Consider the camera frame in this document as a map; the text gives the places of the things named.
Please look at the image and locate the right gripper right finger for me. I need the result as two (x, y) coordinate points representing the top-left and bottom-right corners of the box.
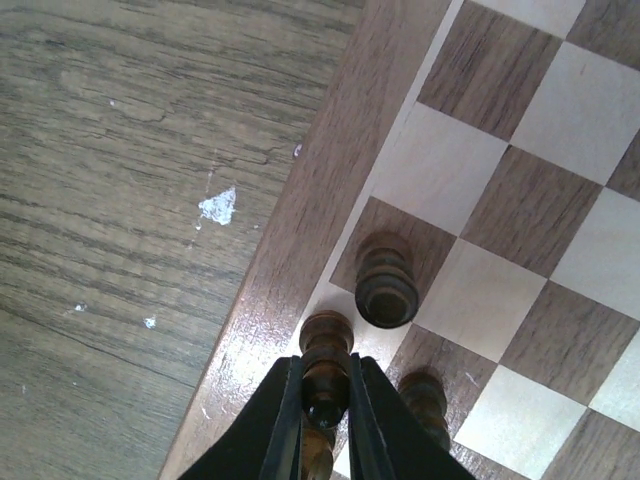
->
(348, 353), (473, 479)

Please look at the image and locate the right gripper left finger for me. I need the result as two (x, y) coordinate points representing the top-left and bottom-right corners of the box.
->
(181, 356), (303, 480)

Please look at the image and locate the dark chess piece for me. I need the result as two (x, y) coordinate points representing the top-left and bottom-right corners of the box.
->
(398, 370), (451, 451)
(299, 310), (354, 479)

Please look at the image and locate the dark chess piece on board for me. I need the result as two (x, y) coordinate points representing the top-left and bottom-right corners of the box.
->
(398, 370), (451, 451)

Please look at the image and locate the dark chess pawn on board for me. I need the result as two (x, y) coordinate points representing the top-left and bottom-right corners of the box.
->
(354, 231), (419, 329)

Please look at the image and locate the wooden chess board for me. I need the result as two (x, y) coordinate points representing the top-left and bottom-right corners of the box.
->
(160, 1), (639, 479)

